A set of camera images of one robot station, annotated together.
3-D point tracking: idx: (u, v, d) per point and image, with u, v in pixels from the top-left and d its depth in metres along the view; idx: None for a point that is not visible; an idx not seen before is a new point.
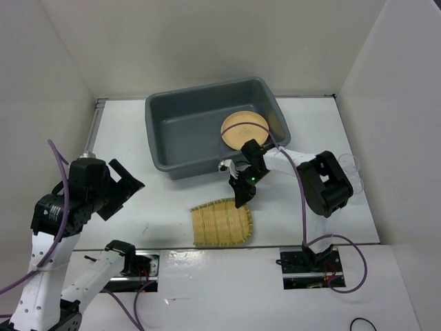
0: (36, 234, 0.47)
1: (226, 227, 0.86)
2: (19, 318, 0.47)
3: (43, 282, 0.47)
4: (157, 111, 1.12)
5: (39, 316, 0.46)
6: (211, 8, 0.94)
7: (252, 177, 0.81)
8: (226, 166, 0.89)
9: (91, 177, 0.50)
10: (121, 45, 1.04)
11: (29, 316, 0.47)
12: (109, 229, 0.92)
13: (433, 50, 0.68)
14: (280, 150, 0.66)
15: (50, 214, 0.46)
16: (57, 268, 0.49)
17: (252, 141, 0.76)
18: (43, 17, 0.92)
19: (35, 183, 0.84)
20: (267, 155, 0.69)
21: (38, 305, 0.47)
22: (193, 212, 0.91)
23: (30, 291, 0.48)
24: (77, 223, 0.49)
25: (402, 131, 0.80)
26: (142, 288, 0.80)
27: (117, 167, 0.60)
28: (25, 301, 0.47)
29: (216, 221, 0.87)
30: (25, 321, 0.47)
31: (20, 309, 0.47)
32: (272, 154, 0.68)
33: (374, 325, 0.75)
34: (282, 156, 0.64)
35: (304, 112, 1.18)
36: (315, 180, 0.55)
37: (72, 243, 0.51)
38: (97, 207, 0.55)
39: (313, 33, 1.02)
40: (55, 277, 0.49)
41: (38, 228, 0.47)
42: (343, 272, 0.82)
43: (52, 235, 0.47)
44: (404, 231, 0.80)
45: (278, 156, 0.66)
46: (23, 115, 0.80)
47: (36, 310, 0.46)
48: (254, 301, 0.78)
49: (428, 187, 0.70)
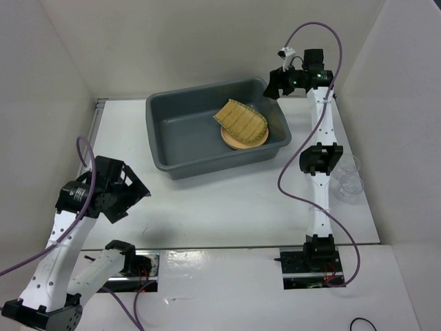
0: (60, 212, 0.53)
1: (244, 125, 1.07)
2: (29, 294, 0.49)
3: (60, 259, 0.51)
4: (157, 111, 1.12)
5: (51, 292, 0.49)
6: (212, 8, 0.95)
7: (293, 81, 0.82)
8: (285, 55, 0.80)
9: (111, 170, 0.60)
10: (122, 46, 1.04)
11: (40, 291, 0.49)
12: (109, 229, 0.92)
13: (432, 51, 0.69)
14: (323, 103, 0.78)
15: (76, 195, 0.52)
16: (72, 248, 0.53)
17: (320, 53, 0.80)
18: (43, 17, 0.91)
19: (36, 182, 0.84)
20: (314, 90, 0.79)
21: (51, 281, 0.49)
22: (229, 101, 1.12)
23: (45, 267, 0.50)
24: (98, 207, 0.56)
25: (401, 130, 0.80)
26: (142, 288, 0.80)
27: (131, 173, 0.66)
28: (38, 276, 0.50)
29: (238, 120, 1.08)
30: (36, 295, 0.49)
31: (32, 285, 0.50)
32: (318, 97, 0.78)
33: (374, 325, 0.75)
34: (319, 112, 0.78)
35: (304, 111, 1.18)
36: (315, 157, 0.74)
37: (90, 225, 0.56)
38: (114, 199, 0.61)
39: (313, 34, 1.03)
40: (70, 255, 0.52)
41: (63, 207, 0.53)
42: (342, 272, 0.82)
43: (74, 214, 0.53)
44: (404, 229, 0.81)
45: (318, 106, 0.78)
46: (23, 114, 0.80)
47: (47, 286, 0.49)
48: (255, 300, 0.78)
49: (427, 187, 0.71)
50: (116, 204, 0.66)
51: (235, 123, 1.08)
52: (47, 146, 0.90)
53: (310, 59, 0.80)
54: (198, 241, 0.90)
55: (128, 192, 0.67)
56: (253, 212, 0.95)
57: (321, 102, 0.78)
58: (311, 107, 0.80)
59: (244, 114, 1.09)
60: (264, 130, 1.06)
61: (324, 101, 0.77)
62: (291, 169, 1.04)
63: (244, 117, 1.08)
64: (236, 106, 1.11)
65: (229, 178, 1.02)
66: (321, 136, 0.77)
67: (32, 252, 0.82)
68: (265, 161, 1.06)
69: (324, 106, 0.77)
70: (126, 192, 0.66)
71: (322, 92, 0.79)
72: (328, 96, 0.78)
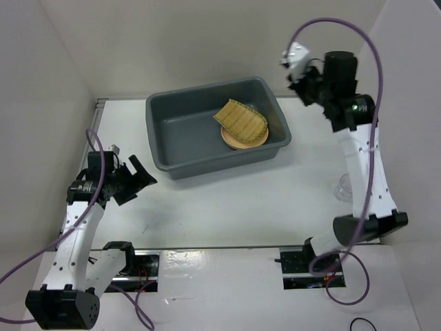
0: (71, 203, 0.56)
1: (244, 126, 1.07)
2: (52, 278, 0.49)
3: (79, 241, 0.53)
4: (158, 111, 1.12)
5: (74, 271, 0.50)
6: (212, 7, 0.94)
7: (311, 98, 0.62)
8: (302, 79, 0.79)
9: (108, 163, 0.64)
10: (122, 45, 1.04)
11: (64, 272, 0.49)
12: (109, 229, 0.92)
13: (432, 50, 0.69)
14: (368, 152, 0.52)
15: (85, 187, 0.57)
16: (88, 233, 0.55)
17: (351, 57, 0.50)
18: (43, 16, 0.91)
19: (35, 182, 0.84)
20: (351, 133, 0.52)
21: (72, 261, 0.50)
22: (229, 101, 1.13)
23: (65, 251, 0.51)
24: (106, 198, 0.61)
25: (401, 130, 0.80)
26: (142, 288, 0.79)
27: (136, 163, 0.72)
28: (58, 261, 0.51)
29: (238, 121, 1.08)
30: (59, 277, 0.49)
31: (54, 269, 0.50)
32: (360, 142, 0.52)
33: (375, 325, 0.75)
34: (365, 169, 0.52)
35: (304, 111, 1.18)
36: (375, 227, 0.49)
37: (100, 214, 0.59)
38: (116, 188, 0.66)
39: (312, 35, 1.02)
40: (87, 238, 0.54)
41: (74, 198, 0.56)
42: (342, 272, 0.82)
43: (85, 201, 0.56)
44: (404, 230, 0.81)
45: (362, 156, 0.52)
46: (23, 114, 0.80)
47: (70, 267, 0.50)
48: (255, 301, 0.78)
49: (427, 187, 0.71)
50: (121, 192, 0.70)
51: (234, 123, 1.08)
52: (46, 146, 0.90)
53: (340, 76, 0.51)
54: (198, 241, 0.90)
55: (131, 179, 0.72)
56: (253, 211, 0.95)
57: (365, 149, 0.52)
58: (349, 155, 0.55)
59: (243, 115, 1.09)
60: (263, 131, 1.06)
61: (370, 151, 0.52)
62: (292, 169, 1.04)
63: (244, 117, 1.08)
64: (236, 106, 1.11)
65: (229, 178, 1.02)
66: (376, 203, 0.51)
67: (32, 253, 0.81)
68: (266, 161, 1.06)
69: (373, 158, 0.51)
70: (128, 178, 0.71)
71: (365, 134, 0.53)
72: (375, 140, 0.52)
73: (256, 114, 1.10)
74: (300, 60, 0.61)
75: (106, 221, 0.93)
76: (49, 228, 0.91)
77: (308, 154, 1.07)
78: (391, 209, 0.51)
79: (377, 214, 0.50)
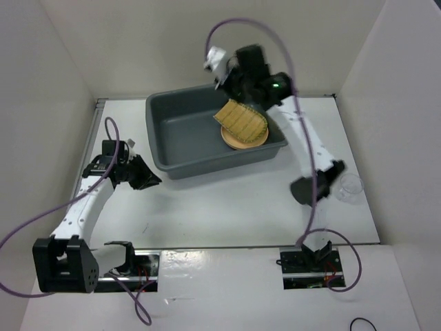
0: (86, 177, 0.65)
1: (244, 126, 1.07)
2: (62, 229, 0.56)
3: (89, 203, 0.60)
4: (158, 111, 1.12)
5: (82, 226, 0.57)
6: (212, 7, 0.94)
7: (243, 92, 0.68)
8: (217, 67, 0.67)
9: (121, 153, 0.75)
10: (121, 45, 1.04)
11: (72, 226, 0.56)
12: (109, 229, 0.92)
13: (432, 51, 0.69)
14: (298, 119, 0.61)
15: (98, 167, 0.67)
16: (98, 201, 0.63)
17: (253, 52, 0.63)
18: (43, 16, 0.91)
19: (35, 183, 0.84)
20: (281, 107, 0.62)
21: (81, 218, 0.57)
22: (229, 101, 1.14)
23: (75, 209, 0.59)
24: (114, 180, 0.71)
25: (401, 130, 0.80)
26: (142, 288, 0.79)
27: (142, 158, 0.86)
28: (69, 217, 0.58)
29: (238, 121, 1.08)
30: (68, 229, 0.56)
31: (63, 223, 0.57)
32: (289, 114, 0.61)
33: (374, 325, 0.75)
34: (299, 133, 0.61)
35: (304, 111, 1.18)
36: (322, 178, 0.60)
37: (109, 192, 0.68)
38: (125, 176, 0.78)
39: (311, 35, 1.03)
40: (96, 204, 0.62)
41: (87, 174, 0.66)
42: (342, 272, 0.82)
43: (96, 176, 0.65)
44: (404, 230, 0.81)
45: (295, 125, 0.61)
46: (23, 114, 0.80)
47: (78, 222, 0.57)
48: (255, 301, 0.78)
49: (426, 187, 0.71)
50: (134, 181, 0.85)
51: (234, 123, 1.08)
52: (46, 146, 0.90)
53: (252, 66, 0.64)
54: (198, 241, 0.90)
55: (141, 170, 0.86)
56: (253, 211, 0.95)
57: (295, 118, 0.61)
58: (284, 127, 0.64)
59: (243, 115, 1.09)
60: (263, 132, 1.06)
61: (299, 118, 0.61)
62: (292, 169, 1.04)
63: (244, 117, 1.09)
64: (236, 106, 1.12)
65: (229, 178, 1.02)
66: (318, 158, 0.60)
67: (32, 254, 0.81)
68: (266, 161, 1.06)
69: (302, 123, 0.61)
70: (139, 169, 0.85)
71: (291, 105, 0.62)
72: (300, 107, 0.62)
73: (256, 114, 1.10)
74: (220, 61, 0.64)
75: (106, 221, 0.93)
76: (49, 228, 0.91)
77: None
78: (331, 161, 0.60)
79: (322, 168, 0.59)
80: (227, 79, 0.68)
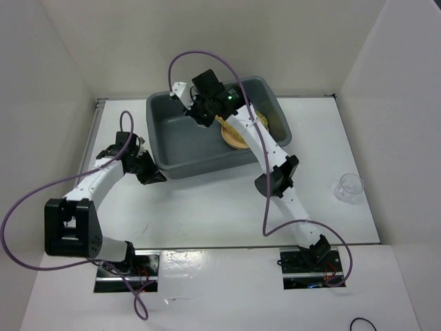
0: (99, 158, 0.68)
1: None
2: (74, 193, 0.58)
3: (101, 176, 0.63)
4: (158, 111, 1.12)
5: (91, 194, 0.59)
6: (211, 7, 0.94)
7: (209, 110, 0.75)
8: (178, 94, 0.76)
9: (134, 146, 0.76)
10: (121, 45, 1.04)
11: (84, 192, 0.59)
12: (109, 229, 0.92)
13: (432, 50, 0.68)
14: (252, 125, 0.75)
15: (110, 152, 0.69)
16: (109, 176, 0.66)
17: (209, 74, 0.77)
18: (42, 16, 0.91)
19: (35, 183, 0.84)
20: (237, 116, 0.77)
21: (92, 186, 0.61)
22: None
23: (87, 179, 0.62)
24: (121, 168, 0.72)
25: (401, 130, 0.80)
26: (142, 288, 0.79)
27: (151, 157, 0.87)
28: (81, 185, 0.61)
29: None
30: (79, 193, 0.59)
31: (75, 189, 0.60)
32: (244, 121, 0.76)
33: (374, 325, 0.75)
34: (256, 136, 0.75)
35: (304, 111, 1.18)
36: (279, 173, 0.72)
37: (115, 176, 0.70)
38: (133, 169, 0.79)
39: (311, 34, 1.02)
40: (107, 179, 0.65)
41: (101, 155, 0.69)
42: (342, 272, 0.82)
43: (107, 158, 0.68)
44: (404, 230, 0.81)
45: (251, 129, 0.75)
46: (23, 114, 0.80)
47: (89, 189, 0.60)
48: (255, 300, 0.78)
49: (426, 187, 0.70)
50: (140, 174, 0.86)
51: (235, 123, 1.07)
52: (46, 146, 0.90)
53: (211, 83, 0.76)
54: (198, 241, 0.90)
55: (149, 167, 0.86)
56: (253, 211, 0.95)
57: (250, 124, 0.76)
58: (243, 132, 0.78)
59: None
60: None
61: (253, 123, 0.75)
62: None
63: None
64: None
65: (229, 178, 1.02)
66: (272, 156, 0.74)
67: (32, 253, 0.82)
68: None
69: (257, 127, 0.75)
70: (147, 165, 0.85)
71: (246, 114, 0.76)
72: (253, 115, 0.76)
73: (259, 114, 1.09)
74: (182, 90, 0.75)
75: (106, 221, 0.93)
76: None
77: (308, 153, 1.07)
78: (284, 157, 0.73)
79: (278, 165, 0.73)
80: (193, 103, 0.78)
